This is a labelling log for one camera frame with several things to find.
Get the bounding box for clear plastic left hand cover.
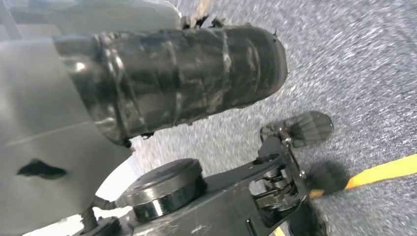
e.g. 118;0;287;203
0;0;182;41

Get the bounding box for yellow floor tape square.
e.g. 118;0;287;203
273;154;417;236

